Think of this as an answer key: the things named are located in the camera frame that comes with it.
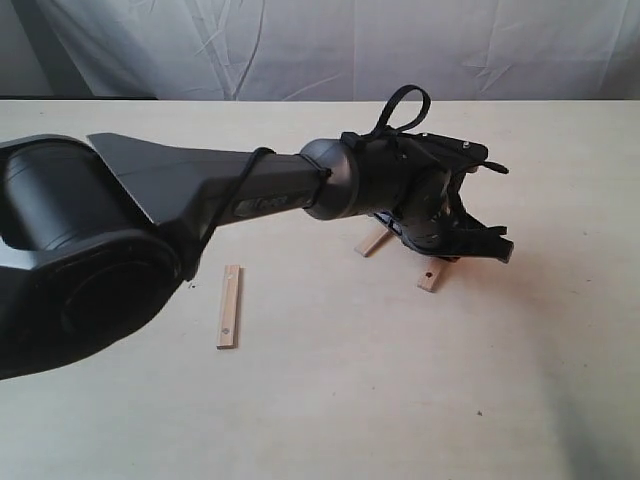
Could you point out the white backdrop cloth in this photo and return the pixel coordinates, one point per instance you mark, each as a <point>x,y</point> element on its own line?
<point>319,50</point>

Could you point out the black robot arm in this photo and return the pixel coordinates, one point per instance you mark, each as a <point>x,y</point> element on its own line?
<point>98,234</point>

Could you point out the flat wood strip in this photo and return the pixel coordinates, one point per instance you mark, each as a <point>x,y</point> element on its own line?
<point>429,280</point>

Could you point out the plain wood strip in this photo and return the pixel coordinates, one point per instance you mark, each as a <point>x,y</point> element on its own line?
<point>373,241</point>

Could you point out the wood strip with two magnets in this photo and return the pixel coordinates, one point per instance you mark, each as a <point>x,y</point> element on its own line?
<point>229,307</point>

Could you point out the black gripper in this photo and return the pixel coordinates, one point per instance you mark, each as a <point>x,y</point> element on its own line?
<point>431,218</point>

